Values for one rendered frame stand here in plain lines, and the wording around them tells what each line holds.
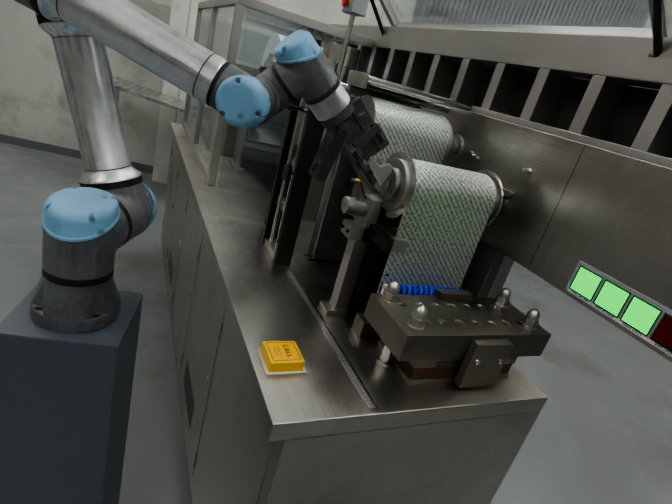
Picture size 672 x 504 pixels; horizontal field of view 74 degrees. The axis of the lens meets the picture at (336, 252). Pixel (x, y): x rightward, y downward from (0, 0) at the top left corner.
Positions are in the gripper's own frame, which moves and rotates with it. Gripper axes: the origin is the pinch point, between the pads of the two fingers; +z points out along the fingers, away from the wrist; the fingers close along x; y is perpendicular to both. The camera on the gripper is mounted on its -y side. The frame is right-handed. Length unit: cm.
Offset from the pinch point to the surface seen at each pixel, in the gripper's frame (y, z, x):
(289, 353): -35.0, 5.7, -16.8
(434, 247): 3.1, 18.3, -6.4
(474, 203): 16.3, 15.7, -6.4
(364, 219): -5.3, 5.5, 2.1
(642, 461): 41, 240, 2
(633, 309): 20, 30, -41
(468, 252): 9.6, 26.6, -6.5
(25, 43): -108, -86, 438
